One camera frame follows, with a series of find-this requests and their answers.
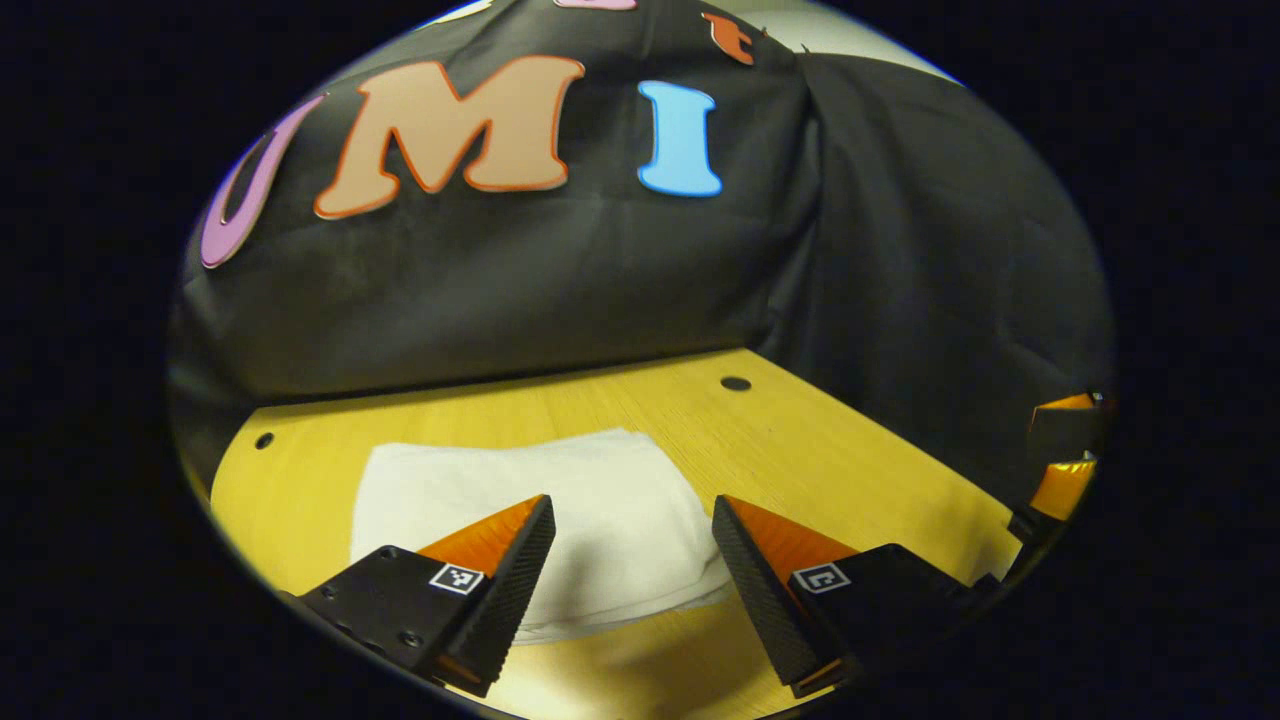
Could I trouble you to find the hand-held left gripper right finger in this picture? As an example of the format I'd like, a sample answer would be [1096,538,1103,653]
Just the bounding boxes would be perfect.
[710,494,1001,700]

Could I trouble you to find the black backdrop cloth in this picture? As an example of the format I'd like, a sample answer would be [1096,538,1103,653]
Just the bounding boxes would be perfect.
[168,0,1116,501]

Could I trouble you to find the cream white jeans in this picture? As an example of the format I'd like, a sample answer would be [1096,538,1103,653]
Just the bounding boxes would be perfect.
[350,428,737,647]

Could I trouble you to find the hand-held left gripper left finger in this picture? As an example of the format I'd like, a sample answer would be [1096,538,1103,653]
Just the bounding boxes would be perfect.
[278,494,557,699]

